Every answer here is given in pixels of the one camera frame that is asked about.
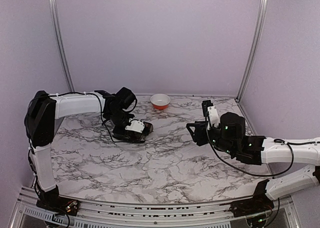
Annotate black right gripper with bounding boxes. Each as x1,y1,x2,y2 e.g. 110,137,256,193
187,120,236,156

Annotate black woven glasses case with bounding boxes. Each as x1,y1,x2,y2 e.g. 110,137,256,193
112,130,147,144

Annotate brown striped glasses case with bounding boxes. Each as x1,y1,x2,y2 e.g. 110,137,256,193
144,122,154,134

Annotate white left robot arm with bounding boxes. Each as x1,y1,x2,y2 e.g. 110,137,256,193
24,87,149,211

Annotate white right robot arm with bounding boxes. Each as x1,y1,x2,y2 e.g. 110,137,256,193
186,112,320,212

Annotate white bowl orange outside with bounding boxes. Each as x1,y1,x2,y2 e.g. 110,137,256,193
150,93,171,110

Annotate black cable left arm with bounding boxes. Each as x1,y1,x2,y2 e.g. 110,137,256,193
24,92,141,144

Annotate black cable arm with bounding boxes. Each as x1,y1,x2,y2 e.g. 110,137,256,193
24,92,141,144
204,112,320,177

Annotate aluminium frame rail back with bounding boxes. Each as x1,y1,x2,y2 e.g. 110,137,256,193
135,92,237,99

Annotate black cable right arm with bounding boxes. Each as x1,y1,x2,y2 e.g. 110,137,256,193
204,112,320,177

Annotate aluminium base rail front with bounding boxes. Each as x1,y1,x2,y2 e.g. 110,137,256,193
9,187,301,228

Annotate aluminium frame post right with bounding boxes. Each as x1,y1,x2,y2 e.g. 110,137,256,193
235,0,268,103

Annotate aluminium frame post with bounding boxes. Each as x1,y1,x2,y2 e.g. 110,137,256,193
235,0,268,103
49,0,75,92

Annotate aluminium frame post left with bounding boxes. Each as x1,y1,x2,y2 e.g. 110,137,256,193
49,0,75,92

